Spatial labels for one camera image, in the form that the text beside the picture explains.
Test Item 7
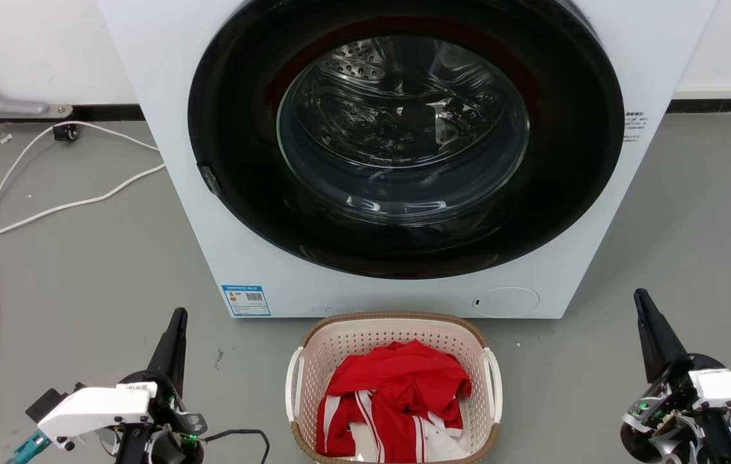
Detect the white front-load washing machine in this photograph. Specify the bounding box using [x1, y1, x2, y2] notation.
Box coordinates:
[98, 0, 719, 320]

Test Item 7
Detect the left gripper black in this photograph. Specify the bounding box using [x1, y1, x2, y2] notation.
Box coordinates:
[114, 307, 208, 464]

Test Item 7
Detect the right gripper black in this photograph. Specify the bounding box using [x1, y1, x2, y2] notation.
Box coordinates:
[619, 288, 731, 464]

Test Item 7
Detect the blue energy label sticker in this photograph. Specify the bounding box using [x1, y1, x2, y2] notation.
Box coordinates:
[222, 285, 271, 317]

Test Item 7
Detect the teal cable connector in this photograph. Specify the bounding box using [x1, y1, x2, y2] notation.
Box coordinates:
[6, 430, 52, 464]

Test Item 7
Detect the red garment with white stripes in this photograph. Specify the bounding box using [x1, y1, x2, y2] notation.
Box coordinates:
[315, 340, 473, 464]

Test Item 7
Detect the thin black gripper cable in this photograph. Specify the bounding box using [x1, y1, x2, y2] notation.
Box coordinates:
[201, 429, 271, 464]

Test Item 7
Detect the round white filter cover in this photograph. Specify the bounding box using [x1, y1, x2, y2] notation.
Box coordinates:
[473, 287, 540, 318]

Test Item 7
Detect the beige plastic laundry basket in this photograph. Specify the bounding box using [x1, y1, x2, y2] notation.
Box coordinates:
[285, 312, 503, 464]

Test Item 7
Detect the black round glass washer door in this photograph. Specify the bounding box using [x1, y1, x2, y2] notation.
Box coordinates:
[188, 0, 625, 280]

